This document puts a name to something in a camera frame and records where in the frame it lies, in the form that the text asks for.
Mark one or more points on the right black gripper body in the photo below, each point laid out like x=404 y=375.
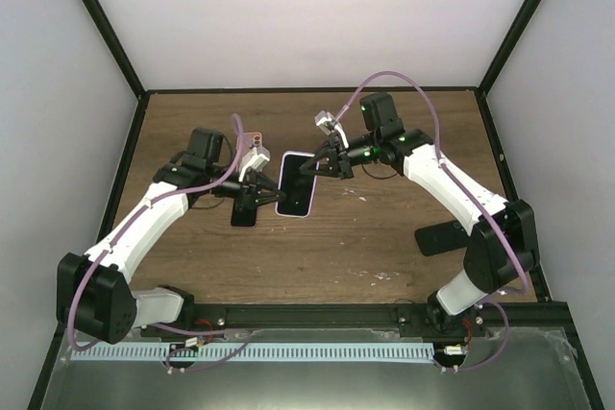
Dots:
x=344 y=165

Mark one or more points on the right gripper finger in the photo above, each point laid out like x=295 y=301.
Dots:
x=318 y=165
x=326 y=150

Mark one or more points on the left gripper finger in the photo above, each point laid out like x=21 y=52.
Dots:
x=262 y=198
x=264 y=184

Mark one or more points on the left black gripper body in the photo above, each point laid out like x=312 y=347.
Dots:
x=249 y=184

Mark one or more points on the black screen pink phone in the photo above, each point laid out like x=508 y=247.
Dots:
x=243 y=216

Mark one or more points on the lavender phone case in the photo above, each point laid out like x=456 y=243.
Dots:
x=312 y=203

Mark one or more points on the pink phone case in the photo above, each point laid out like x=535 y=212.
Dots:
x=251 y=140

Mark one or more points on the black phone case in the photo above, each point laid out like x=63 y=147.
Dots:
x=441 y=238

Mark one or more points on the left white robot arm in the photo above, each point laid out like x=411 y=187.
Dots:
x=94 y=296

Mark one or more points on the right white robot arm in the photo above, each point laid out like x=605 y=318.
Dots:
x=502 y=239

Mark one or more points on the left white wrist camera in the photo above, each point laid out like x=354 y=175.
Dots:
x=255 y=159

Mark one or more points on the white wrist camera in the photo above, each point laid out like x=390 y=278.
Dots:
x=327 y=123
x=255 y=159

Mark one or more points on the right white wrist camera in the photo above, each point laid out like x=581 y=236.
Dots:
x=327 y=123

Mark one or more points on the light blue slotted cable duct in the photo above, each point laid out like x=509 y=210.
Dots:
x=265 y=352

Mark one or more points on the black front mounting rail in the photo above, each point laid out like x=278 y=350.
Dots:
x=412 y=319

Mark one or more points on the black enclosure frame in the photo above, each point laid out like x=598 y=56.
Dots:
x=512 y=37

